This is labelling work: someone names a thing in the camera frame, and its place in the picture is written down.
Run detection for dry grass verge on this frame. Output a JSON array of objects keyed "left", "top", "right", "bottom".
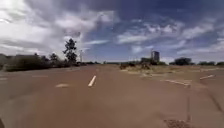
[{"left": 118, "top": 63, "right": 224, "bottom": 77}]

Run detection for reddish brown asphalt road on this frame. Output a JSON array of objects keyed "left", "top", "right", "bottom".
[{"left": 0, "top": 64, "right": 224, "bottom": 128}]

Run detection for dry brown shrubs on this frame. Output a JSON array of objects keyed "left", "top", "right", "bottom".
[{"left": 119, "top": 61, "right": 152, "bottom": 71}]

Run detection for tall dark tree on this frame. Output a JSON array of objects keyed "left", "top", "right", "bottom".
[{"left": 62, "top": 38, "right": 78, "bottom": 65}]

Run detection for broad dark tree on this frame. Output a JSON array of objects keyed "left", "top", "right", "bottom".
[{"left": 173, "top": 57, "right": 193, "bottom": 66}]

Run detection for low building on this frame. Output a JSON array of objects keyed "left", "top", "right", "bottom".
[{"left": 140, "top": 57, "right": 153, "bottom": 65}]

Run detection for tall building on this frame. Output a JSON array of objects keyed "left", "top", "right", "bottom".
[{"left": 151, "top": 50, "right": 161, "bottom": 64}]

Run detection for row of bushes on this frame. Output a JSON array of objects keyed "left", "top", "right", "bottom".
[{"left": 2, "top": 52, "right": 101, "bottom": 72}]

